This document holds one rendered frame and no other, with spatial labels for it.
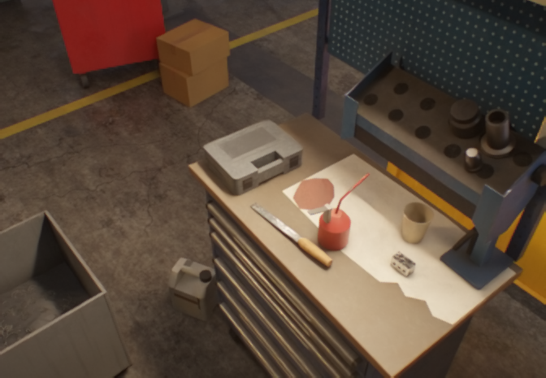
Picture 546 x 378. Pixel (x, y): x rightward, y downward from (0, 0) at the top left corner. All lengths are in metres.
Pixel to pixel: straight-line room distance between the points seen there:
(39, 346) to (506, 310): 1.96
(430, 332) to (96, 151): 2.54
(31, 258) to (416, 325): 1.62
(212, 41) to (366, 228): 2.33
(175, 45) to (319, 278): 2.45
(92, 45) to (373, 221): 2.77
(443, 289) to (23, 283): 1.72
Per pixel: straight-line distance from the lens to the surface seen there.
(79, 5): 3.76
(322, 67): 1.78
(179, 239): 2.77
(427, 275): 1.44
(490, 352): 2.53
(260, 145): 1.66
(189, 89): 3.60
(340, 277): 1.39
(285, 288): 1.48
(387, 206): 1.59
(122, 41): 3.89
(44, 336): 1.93
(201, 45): 3.54
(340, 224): 1.39
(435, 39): 1.43
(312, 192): 1.56
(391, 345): 1.30
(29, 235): 2.31
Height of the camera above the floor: 2.05
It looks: 42 degrees down
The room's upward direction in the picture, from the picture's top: straight up
